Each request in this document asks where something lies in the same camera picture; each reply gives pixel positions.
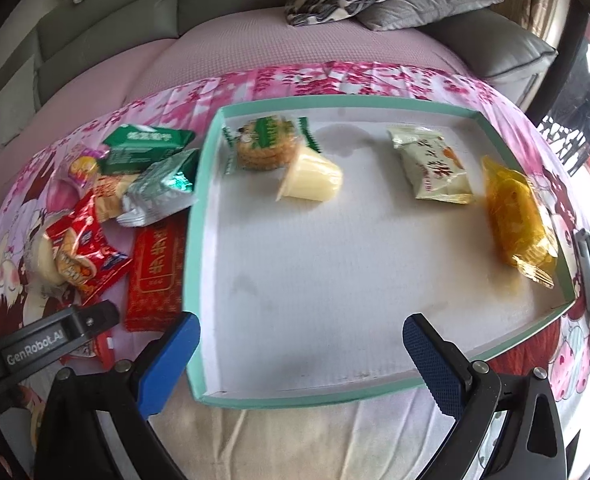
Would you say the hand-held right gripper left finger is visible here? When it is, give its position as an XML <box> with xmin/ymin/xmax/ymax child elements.
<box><xmin>35</xmin><ymin>311</ymin><xmax>202</xmax><ymax>480</ymax></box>

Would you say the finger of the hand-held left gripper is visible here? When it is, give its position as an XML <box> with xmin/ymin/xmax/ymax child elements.
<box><xmin>66</xmin><ymin>300</ymin><xmax>120</xmax><ymax>361</ymax></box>

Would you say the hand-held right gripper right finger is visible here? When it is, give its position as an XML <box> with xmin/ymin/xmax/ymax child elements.
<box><xmin>402</xmin><ymin>313</ymin><xmax>568</xmax><ymax>480</ymax></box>

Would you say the red biscuit packet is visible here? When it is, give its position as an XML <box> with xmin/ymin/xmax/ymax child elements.
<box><xmin>45</xmin><ymin>192</ymin><xmax>133</xmax><ymax>306</ymax></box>

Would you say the teal cardboard tray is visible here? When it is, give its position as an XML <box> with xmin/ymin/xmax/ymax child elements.
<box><xmin>184</xmin><ymin>94</ymin><xmax>578</xmax><ymax>408</ymax></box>

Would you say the yellow cake packet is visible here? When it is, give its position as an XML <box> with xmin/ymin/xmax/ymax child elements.
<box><xmin>480</xmin><ymin>155</ymin><xmax>561</xmax><ymax>289</ymax></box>

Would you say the green white biscuit packet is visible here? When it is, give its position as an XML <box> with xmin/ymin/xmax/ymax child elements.
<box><xmin>100</xmin><ymin>125</ymin><xmax>197</xmax><ymax>177</ymax></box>

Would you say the cream snack packet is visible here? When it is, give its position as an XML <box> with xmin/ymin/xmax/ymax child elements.
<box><xmin>387</xmin><ymin>126</ymin><xmax>476</xmax><ymax>206</ymax></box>

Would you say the pale jelly cup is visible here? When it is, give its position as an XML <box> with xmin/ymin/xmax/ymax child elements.
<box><xmin>22</xmin><ymin>207</ymin><xmax>73</xmax><ymax>291</ymax></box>
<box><xmin>276</xmin><ymin>142</ymin><xmax>344</xmax><ymax>203</ymax></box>

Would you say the clear green round biscuit packet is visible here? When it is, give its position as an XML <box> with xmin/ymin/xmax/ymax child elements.
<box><xmin>222</xmin><ymin>116</ymin><xmax>322</xmax><ymax>176</ymax></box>

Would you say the white red label packet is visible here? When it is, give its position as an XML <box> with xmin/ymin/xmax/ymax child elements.
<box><xmin>60</xmin><ymin>327</ymin><xmax>120</xmax><ymax>368</ymax></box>

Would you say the red flat snack packet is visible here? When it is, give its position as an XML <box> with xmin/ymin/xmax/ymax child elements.
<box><xmin>125</xmin><ymin>220</ymin><xmax>188</xmax><ymax>333</ymax></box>

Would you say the silver green snack packet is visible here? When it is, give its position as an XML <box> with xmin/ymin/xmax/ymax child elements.
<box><xmin>116</xmin><ymin>149</ymin><xmax>201</xmax><ymax>228</ymax></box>

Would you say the pink orange snack packet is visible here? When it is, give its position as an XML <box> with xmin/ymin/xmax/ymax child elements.
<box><xmin>57</xmin><ymin>144</ymin><xmax>110</xmax><ymax>196</ymax></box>

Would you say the pink printed blanket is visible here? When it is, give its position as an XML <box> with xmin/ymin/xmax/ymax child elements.
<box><xmin>0</xmin><ymin>60</ymin><xmax>590</xmax><ymax>480</ymax></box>

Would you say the grey phone stand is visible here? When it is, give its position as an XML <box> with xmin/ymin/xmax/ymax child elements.
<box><xmin>572</xmin><ymin>227</ymin><xmax>590</xmax><ymax>311</ymax></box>

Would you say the white cushion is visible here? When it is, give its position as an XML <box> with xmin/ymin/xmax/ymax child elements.
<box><xmin>0</xmin><ymin>54</ymin><xmax>38</xmax><ymax>143</ymax></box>

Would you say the grey pillow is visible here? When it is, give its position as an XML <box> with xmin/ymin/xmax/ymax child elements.
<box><xmin>356</xmin><ymin>0</ymin><xmax>505</xmax><ymax>32</ymax></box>

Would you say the dark door frame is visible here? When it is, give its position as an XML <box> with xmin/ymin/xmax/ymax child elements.
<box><xmin>525</xmin><ymin>0</ymin><xmax>590</xmax><ymax>118</ymax></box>

